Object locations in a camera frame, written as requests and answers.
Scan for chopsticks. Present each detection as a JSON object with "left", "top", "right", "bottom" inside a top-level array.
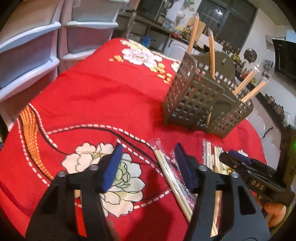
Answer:
[
  {"left": 240, "top": 80, "right": 269, "bottom": 103},
  {"left": 232, "top": 70, "right": 257, "bottom": 96},
  {"left": 205, "top": 28, "right": 216, "bottom": 127},
  {"left": 187, "top": 13, "right": 199, "bottom": 54}
]

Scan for wrapped chopstick pair far left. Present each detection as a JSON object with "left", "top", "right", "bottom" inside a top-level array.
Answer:
[{"left": 149, "top": 138, "right": 196, "bottom": 223}]

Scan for left white drawer unit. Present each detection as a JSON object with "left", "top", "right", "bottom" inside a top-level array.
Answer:
[{"left": 1, "top": 1, "right": 64, "bottom": 129}]

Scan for black range hood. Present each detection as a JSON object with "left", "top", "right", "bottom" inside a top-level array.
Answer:
[{"left": 273, "top": 39, "right": 296, "bottom": 85}]

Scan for wrapped chopstick pair upright centre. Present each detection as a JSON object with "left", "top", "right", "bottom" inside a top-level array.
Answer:
[{"left": 203, "top": 139, "right": 223, "bottom": 173}]

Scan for hanging pot lid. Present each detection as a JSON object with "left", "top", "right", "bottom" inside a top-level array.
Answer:
[{"left": 243, "top": 48, "right": 257, "bottom": 63}]

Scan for wooden cutting board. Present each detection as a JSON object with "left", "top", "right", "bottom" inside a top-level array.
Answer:
[{"left": 184, "top": 18, "right": 207, "bottom": 42}]

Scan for right hand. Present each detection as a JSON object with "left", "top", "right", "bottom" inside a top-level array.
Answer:
[{"left": 255, "top": 195, "right": 287, "bottom": 228}]

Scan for red floral tablecloth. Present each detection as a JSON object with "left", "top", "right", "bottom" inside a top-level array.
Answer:
[{"left": 1, "top": 39, "right": 265, "bottom": 240}]

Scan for white drawer unit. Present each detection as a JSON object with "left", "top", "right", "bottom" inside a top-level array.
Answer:
[
  {"left": 57, "top": 0, "right": 129, "bottom": 74},
  {"left": 1, "top": 1, "right": 64, "bottom": 129}
]

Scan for olive perforated utensil holder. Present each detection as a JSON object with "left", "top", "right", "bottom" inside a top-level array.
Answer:
[{"left": 163, "top": 51, "right": 253, "bottom": 138}]

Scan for right white drawer unit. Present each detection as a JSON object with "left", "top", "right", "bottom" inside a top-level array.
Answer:
[{"left": 57, "top": 0, "right": 129, "bottom": 74}]

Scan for white kitchen cabinets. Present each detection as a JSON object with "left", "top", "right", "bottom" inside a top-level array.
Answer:
[{"left": 162, "top": 38, "right": 285, "bottom": 163}]

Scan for wrapped chopstick pair right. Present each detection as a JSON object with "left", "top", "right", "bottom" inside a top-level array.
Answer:
[{"left": 211, "top": 146, "right": 222, "bottom": 237}]

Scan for dark kitchen window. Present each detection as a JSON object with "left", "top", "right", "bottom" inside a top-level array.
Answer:
[{"left": 197, "top": 0, "right": 258, "bottom": 49}]

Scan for blue bottle on shelf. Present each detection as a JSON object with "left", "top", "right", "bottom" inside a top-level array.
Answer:
[{"left": 140, "top": 36, "right": 151, "bottom": 48}]

